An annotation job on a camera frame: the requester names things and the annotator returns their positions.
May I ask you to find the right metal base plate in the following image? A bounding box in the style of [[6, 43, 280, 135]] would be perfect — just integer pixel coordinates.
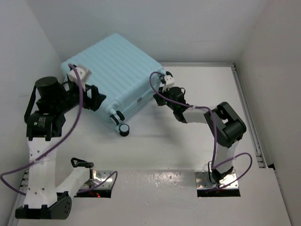
[[195, 170, 239, 191]]

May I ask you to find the metal base plate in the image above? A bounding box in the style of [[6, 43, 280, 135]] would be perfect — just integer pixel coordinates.
[[195, 170, 239, 191], [80, 169, 116, 190]]

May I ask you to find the purple cable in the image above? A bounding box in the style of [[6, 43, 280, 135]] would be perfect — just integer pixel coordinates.
[[149, 71, 253, 191], [0, 63, 118, 196]]

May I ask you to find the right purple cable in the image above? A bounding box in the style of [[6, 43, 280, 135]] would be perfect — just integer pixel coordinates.
[[149, 71, 253, 191]]

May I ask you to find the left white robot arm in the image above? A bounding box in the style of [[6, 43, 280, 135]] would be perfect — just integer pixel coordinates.
[[15, 76, 106, 220]]

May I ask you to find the light blue suitcase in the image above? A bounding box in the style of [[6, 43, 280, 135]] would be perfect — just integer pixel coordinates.
[[61, 33, 166, 133]]

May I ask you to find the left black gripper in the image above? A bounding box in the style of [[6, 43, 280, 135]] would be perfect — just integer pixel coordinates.
[[56, 78, 106, 112]]

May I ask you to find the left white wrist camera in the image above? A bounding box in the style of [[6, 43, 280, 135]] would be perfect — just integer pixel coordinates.
[[67, 65, 91, 87]]

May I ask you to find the suitcase wheel far left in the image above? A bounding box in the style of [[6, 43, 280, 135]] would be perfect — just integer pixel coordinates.
[[110, 110, 125, 125]]

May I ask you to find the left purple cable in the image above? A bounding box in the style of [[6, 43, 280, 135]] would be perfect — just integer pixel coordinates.
[[0, 63, 118, 196]]

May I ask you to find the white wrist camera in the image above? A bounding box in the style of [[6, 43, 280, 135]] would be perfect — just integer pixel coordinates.
[[160, 75, 174, 92], [67, 65, 91, 87]]

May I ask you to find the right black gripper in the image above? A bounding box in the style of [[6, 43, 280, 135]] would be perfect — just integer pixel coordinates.
[[155, 85, 177, 111]]

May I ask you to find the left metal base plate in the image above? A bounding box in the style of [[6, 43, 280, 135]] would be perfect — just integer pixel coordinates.
[[80, 169, 116, 190]]

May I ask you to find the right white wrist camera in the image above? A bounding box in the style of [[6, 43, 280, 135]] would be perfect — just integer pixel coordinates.
[[160, 75, 174, 92]]

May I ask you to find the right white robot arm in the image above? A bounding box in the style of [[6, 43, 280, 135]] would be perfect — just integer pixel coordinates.
[[153, 87, 246, 183]]

